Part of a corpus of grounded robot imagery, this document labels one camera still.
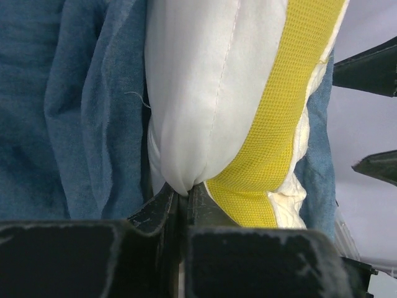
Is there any white pillow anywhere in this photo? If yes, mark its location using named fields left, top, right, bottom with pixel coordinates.
left=145, top=1, right=348, bottom=229

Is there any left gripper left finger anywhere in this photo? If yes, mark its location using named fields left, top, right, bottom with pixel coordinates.
left=1, top=185, right=179, bottom=297

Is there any blue pillowcase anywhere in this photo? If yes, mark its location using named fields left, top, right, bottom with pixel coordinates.
left=0, top=0, right=337, bottom=243

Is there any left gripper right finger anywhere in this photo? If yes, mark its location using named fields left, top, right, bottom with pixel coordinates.
left=185, top=185, right=353, bottom=297

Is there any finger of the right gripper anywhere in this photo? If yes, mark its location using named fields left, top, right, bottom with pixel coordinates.
left=332, top=37, right=397, bottom=97
left=352, top=150, right=397, bottom=186

